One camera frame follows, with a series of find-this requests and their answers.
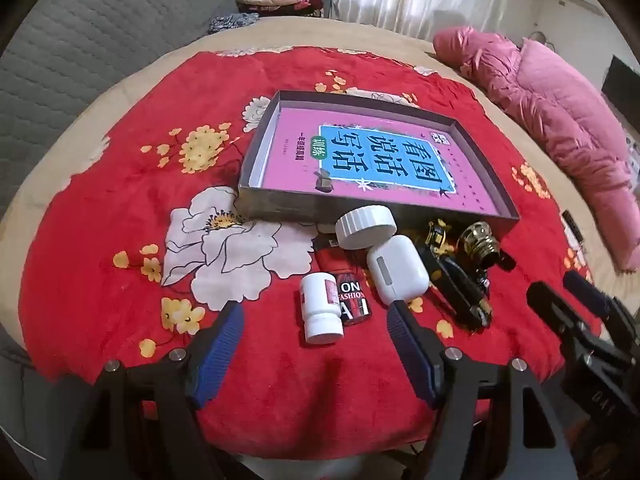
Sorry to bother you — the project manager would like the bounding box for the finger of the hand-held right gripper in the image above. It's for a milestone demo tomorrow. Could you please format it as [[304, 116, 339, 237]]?
[[526, 281, 592, 357], [563, 270, 639, 357]]

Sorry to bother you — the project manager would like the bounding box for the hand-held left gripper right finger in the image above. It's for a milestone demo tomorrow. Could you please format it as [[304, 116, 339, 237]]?
[[386, 299, 576, 480]]

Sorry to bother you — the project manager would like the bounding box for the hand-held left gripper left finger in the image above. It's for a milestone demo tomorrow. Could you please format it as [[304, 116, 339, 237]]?
[[70, 301, 246, 480]]

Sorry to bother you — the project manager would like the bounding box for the black rectangular case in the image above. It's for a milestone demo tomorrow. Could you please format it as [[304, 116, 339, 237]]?
[[420, 247, 494, 331]]

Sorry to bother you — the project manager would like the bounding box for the white earbud case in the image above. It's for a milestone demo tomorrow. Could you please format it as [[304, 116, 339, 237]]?
[[366, 235, 431, 306]]

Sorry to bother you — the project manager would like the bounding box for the red lighter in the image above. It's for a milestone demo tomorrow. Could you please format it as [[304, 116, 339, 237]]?
[[315, 237, 373, 326]]

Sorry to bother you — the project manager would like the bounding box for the small white pill bottle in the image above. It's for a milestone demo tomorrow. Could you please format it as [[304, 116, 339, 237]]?
[[300, 272, 346, 346]]

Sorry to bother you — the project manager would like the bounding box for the metal round jar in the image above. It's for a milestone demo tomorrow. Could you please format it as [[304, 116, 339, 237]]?
[[457, 222, 503, 281]]

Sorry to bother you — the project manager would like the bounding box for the yellow and black watch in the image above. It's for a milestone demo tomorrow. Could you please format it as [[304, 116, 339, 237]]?
[[407, 219, 457, 263]]

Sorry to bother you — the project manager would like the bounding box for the white round jar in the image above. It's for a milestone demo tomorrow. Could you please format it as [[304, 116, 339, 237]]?
[[334, 205, 397, 251]]

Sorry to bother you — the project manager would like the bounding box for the grey cardboard box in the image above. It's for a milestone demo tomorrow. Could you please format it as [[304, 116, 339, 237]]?
[[234, 90, 522, 241]]

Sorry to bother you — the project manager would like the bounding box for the dark patterned strip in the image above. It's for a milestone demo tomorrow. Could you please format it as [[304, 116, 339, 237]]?
[[562, 210, 586, 256]]

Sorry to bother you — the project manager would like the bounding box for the red floral blanket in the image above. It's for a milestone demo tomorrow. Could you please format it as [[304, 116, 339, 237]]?
[[20, 45, 606, 461]]

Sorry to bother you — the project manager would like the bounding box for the pink and blue book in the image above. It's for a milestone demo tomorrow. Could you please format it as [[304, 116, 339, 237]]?
[[272, 105, 507, 217]]

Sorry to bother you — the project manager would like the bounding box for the pink quilt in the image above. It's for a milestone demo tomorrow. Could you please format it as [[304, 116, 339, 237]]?
[[432, 25, 640, 275]]

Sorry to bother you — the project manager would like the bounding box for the dark flat screen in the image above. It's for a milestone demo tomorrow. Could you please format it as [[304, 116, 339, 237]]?
[[600, 55, 640, 131]]

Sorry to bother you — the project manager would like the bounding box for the beige bed sheet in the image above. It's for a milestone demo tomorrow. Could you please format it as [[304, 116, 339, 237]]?
[[0, 12, 640, 361]]

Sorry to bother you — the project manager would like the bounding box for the blue patterned cloth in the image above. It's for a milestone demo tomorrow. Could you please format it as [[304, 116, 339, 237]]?
[[207, 12, 261, 36]]

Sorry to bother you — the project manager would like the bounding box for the grey quilted cover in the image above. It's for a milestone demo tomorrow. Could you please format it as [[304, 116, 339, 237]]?
[[0, 0, 241, 211]]

